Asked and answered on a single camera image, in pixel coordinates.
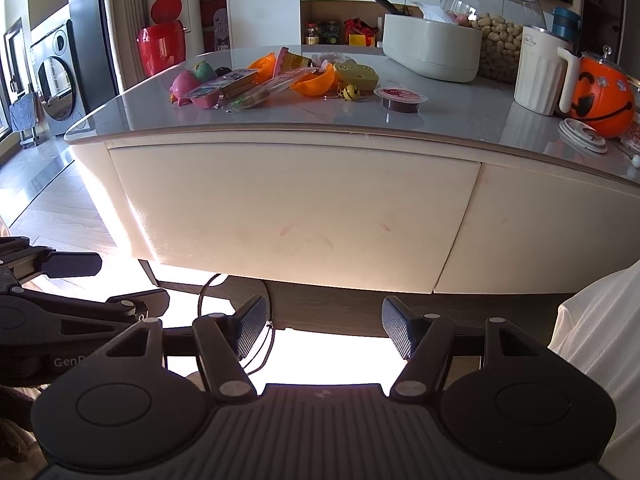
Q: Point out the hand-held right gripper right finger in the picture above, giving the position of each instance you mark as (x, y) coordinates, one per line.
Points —
(400, 330)

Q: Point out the yellow cheese toy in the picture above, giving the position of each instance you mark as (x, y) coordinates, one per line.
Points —
(357, 76)

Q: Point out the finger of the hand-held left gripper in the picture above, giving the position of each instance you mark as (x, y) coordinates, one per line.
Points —
(150, 302)
(75, 265)

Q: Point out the small amber jar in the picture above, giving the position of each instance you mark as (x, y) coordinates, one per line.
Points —
(312, 34)

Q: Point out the orange capsule half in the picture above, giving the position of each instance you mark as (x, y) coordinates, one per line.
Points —
(315, 84)
(262, 66)

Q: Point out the grey top cream table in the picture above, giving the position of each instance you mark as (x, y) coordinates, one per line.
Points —
(450, 125)

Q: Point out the clear round case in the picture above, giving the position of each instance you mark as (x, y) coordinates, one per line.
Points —
(327, 59)

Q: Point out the white oval organiser box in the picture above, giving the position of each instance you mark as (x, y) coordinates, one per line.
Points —
(430, 52)

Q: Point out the glass dome peanut jar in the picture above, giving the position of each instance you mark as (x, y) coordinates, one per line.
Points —
(500, 10)

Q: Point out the red gift bag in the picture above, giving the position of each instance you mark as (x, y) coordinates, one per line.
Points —
(360, 32)

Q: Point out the blue hanging cloth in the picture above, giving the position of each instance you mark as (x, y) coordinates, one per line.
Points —
(24, 112)

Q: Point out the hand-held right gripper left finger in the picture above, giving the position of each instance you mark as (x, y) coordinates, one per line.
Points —
(250, 327)

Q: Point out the dark patterned tin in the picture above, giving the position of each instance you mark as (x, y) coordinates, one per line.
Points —
(330, 32)

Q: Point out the green egg toy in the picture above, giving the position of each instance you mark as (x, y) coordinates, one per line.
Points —
(203, 71)

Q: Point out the orange pumpkin bucket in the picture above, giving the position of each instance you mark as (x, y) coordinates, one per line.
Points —
(602, 102)

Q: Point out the dark tall appliance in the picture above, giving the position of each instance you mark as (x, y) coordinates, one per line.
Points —
(87, 10)

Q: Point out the yellow pink packet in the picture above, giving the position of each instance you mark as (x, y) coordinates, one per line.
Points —
(292, 60)

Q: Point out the person's white garment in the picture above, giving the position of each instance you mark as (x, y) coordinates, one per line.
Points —
(605, 360)

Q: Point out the clear snack packet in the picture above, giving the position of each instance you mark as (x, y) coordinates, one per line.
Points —
(265, 92)

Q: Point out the red lid jelly cup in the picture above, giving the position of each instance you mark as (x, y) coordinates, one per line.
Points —
(400, 99)

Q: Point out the gold jingle bells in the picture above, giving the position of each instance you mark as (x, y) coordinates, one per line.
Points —
(350, 93)

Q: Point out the grey washing machine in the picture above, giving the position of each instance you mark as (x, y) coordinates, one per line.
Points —
(57, 85)

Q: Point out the wooden box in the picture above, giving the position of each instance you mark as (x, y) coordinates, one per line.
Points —
(300, 210)

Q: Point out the white ribbed pitcher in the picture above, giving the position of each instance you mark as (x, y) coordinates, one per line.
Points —
(537, 75)

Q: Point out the pink skateboard deck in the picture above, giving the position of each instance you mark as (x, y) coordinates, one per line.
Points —
(222, 30)

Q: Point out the grey round lid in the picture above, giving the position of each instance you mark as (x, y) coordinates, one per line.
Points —
(582, 136)

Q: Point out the pink toy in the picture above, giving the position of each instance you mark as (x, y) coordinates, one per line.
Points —
(185, 87)

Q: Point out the beige curtain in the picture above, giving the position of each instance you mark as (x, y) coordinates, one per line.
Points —
(132, 10)

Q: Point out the printed card pack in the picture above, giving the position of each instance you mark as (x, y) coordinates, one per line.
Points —
(225, 84)

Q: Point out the red pedal bin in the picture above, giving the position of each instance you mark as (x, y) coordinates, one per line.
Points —
(160, 45)

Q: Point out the clear plastic bag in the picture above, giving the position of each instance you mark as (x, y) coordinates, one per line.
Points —
(432, 12)

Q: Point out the blue insulated cup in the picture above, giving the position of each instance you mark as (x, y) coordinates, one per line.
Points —
(567, 22)

